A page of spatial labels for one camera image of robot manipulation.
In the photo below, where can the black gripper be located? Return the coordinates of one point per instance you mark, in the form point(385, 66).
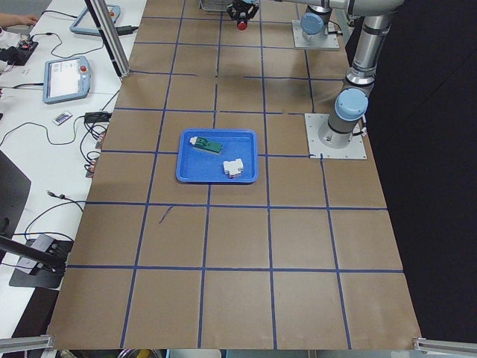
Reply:
point(242, 9)

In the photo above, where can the person hand at desk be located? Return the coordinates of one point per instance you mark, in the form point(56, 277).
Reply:
point(9, 19)

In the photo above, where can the green terminal block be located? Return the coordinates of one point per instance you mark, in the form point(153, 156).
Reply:
point(204, 144)

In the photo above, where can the blue plastic tray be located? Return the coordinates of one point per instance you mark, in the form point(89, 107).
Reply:
point(200, 166)

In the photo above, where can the white circuit breaker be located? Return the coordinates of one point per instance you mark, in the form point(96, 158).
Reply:
point(233, 168)

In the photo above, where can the black power adapter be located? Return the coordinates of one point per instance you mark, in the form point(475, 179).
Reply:
point(97, 117)

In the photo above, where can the near teach pendant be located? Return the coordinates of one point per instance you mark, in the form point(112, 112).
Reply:
point(66, 80)

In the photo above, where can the small remote control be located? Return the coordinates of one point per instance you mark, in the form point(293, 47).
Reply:
point(62, 117)

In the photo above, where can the wire mesh shelf basket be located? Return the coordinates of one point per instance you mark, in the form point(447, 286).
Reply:
point(214, 5)

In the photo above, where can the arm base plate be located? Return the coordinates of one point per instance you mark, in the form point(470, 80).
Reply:
point(326, 40)
point(324, 143)

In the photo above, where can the aluminium frame post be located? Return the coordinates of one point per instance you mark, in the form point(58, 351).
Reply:
point(107, 30)

